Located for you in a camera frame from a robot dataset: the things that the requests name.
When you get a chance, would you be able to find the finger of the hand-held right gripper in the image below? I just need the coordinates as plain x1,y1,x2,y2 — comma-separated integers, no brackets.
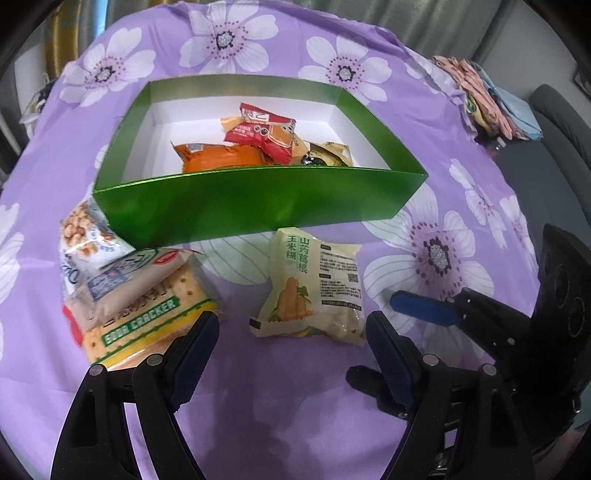
346,364,409,418
390,287,539,370

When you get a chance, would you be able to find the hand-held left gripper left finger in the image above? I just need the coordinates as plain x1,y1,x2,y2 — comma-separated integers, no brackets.
48,310,221,480

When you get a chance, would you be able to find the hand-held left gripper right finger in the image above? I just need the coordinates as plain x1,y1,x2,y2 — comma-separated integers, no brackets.
365,310,546,480

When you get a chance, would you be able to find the cracker pack with green stripe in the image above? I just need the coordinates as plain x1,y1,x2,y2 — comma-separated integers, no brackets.
69,256,220,370

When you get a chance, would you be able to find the pale yellow corn snack packet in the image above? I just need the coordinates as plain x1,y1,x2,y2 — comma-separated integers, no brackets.
249,227,369,346

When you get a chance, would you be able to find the white blue red-edged snack packet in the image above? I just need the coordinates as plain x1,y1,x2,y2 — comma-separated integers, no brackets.
62,248,195,333

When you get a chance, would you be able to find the green cardboard box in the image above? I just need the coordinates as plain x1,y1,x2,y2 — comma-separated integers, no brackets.
92,78,429,247

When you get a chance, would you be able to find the peanut snack packet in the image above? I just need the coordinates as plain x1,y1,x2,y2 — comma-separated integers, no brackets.
60,198,137,296

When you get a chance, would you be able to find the dark gold snack packet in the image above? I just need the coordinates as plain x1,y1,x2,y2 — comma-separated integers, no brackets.
300,141,354,168

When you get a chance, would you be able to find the brown orange snack packet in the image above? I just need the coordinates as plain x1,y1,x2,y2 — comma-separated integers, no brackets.
259,126,303,165

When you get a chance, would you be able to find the red cartoon snack packet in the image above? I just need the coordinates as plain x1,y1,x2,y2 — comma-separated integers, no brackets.
224,102,297,145

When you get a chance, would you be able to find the purple floral cloth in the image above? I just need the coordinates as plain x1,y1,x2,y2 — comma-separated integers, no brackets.
0,0,568,480

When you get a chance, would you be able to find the grey sofa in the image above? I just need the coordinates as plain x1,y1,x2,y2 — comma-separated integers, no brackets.
489,83,591,324

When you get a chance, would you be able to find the light blue folded cloth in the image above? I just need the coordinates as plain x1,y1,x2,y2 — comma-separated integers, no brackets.
489,76,542,139

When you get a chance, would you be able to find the pink patterned cloth pile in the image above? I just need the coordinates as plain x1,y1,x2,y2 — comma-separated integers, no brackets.
431,55,513,144

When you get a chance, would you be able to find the grey sheer curtain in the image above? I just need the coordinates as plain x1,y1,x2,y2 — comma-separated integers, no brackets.
379,0,527,65

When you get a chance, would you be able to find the yellow patterned curtain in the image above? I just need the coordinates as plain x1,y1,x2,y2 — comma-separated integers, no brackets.
48,0,109,70

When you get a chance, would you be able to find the tangle of cords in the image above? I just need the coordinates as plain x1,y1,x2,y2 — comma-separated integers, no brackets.
21,74,52,125

